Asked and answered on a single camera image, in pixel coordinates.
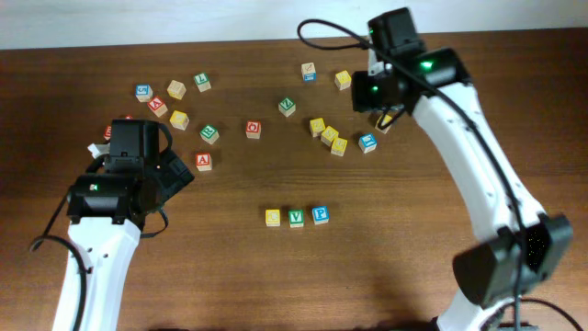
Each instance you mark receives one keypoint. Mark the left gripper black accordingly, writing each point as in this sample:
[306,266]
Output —
[179,170]

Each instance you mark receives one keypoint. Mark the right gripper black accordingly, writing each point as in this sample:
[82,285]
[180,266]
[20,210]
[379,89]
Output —
[372,97]

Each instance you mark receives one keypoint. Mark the blue block letter P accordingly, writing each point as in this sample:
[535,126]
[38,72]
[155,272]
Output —
[320,214]

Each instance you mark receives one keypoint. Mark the red block letter O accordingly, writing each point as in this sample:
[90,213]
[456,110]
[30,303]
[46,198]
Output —
[253,129]

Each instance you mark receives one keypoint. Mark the green block letter R left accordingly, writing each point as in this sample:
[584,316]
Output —
[209,134]

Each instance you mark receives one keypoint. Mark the red block letter A lower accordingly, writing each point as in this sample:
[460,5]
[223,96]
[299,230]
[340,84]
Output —
[203,162]

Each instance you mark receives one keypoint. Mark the blue block letter E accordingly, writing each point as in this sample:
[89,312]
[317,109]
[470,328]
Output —
[367,143]

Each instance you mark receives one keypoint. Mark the yellow block cluster left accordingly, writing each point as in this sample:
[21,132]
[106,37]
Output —
[317,126]

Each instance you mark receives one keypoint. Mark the plain wood yellow-side block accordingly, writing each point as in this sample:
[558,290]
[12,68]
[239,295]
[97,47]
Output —
[176,90]

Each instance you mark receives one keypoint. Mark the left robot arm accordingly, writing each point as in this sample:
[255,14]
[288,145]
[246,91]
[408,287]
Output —
[101,240]

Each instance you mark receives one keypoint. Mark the blue block digit 5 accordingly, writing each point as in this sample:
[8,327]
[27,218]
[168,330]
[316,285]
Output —
[144,93]

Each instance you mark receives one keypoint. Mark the wood block blue side top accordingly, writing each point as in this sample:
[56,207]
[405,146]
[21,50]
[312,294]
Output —
[308,72]

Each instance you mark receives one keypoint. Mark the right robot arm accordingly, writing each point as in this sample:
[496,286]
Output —
[519,244]

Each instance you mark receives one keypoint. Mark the yellow block letter C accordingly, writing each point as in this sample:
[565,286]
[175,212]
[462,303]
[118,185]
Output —
[272,217]

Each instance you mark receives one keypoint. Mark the yellow block top right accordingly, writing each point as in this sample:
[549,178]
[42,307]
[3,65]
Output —
[343,80]

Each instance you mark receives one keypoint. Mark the yellow block cluster middle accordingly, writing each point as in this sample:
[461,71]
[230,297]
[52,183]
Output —
[328,135]

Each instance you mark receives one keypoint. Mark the green block letter Z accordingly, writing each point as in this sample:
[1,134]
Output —
[287,106]

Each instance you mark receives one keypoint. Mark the red block letter a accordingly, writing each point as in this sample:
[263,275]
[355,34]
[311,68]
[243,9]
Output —
[157,106]
[203,162]

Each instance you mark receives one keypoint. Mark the yellow block cluster lower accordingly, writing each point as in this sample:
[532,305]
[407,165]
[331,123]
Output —
[338,146]

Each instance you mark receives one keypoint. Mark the yellow block cluster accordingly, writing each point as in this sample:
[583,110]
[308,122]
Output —
[317,126]
[328,135]
[338,146]

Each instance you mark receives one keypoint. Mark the yellow block upper left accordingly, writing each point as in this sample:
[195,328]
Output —
[179,120]

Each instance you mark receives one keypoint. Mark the green block letter V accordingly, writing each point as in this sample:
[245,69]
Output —
[296,218]

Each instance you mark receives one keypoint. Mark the red block letter M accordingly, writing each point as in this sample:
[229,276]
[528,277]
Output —
[107,133]

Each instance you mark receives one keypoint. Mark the red block letter A upper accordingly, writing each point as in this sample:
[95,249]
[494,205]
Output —
[157,106]

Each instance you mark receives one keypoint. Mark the green block letter L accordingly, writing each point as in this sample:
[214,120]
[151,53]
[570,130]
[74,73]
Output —
[202,82]

